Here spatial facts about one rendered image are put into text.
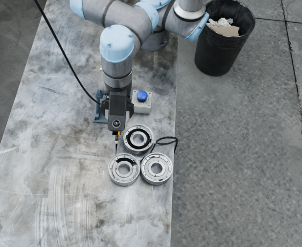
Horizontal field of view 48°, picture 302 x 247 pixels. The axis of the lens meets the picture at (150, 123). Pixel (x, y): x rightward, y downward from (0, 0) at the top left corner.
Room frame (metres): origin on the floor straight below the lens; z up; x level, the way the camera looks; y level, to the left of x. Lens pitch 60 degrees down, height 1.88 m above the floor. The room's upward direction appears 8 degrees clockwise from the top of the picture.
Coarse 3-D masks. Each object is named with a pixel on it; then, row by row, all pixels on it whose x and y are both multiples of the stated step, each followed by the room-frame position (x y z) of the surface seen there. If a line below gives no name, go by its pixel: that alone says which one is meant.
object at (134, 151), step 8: (128, 128) 0.56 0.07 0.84; (144, 128) 0.58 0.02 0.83; (136, 136) 0.55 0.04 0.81; (144, 136) 0.55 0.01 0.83; (152, 136) 0.55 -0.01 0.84; (128, 144) 0.51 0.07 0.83; (136, 144) 0.51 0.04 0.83; (152, 144) 0.52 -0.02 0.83; (136, 152) 0.48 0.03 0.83; (144, 152) 0.49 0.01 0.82
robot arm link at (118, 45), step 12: (108, 36) 0.52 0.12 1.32; (120, 36) 0.53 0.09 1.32; (132, 36) 0.54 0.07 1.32; (108, 48) 0.49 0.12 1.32; (120, 48) 0.50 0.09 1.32; (132, 48) 0.52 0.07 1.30; (108, 60) 0.49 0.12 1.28; (120, 60) 0.49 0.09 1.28; (132, 60) 0.52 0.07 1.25; (108, 72) 0.49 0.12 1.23; (120, 72) 0.49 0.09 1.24
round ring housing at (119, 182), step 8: (112, 160) 0.44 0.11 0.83; (136, 160) 0.45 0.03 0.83; (128, 168) 0.43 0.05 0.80; (136, 168) 0.43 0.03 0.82; (112, 176) 0.38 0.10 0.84; (120, 176) 0.39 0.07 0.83; (128, 176) 0.39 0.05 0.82; (136, 176) 0.39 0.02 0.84; (120, 184) 0.36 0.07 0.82; (128, 184) 0.37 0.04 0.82
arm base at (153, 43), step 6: (162, 30) 1.00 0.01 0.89; (150, 36) 0.98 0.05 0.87; (156, 36) 0.98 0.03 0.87; (162, 36) 1.00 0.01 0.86; (168, 36) 1.03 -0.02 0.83; (144, 42) 0.97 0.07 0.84; (150, 42) 0.97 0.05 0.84; (156, 42) 0.98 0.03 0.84; (162, 42) 1.00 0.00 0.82; (168, 42) 1.03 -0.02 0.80; (144, 48) 0.97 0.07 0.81; (150, 48) 0.96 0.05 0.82; (156, 48) 0.97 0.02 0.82; (162, 48) 0.98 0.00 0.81
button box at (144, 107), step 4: (136, 92) 0.72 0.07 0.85; (148, 92) 0.72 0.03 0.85; (136, 96) 0.70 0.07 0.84; (148, 96) 0.71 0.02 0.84; (132, 100) 0.68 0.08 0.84; (136, 100) 0.68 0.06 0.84; (140, 100) 0.68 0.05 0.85; (144, 100) 0.68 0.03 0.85; (148, 100) 0.69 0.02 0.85; (136, 104) 0.66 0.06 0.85; (140, 104) 0.67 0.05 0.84; (144, 104) 0.67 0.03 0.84; (148, 104) 0.67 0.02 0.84; (136, 108) 0.66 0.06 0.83; (140, 108) 0.66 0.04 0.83; (144, 108) 0.66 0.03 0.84; (148, 108) 0.66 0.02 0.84; (136, 112) 0.66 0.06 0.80; (140, 112) 0.66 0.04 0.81; (144, 112) 0.66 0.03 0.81; (148, 112) 0.66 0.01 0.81
